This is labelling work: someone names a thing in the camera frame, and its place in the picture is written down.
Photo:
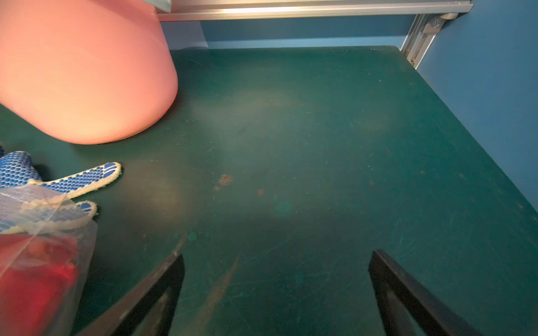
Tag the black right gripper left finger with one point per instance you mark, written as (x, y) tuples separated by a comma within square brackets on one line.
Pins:
[(149, 308)]

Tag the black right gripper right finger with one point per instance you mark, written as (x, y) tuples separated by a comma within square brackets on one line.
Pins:
[(403, 301)]

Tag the red dragon fruit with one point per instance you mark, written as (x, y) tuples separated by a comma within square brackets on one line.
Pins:
[(36, 273)]

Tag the clear zip-top bag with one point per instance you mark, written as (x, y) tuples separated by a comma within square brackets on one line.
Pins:
[(86, 235)]

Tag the pink plastic bucket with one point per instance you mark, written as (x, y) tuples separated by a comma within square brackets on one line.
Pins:
[(86, 72)]

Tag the aluminium frame right rail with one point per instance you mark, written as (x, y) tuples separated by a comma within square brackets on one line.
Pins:
[(421, 35)]

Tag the aluminium frame rail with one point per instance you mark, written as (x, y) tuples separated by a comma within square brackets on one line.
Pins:
[(266, 9), (421, 35)]

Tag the aluminium frame back rail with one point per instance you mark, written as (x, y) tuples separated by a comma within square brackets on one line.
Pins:
[(266, 9)]

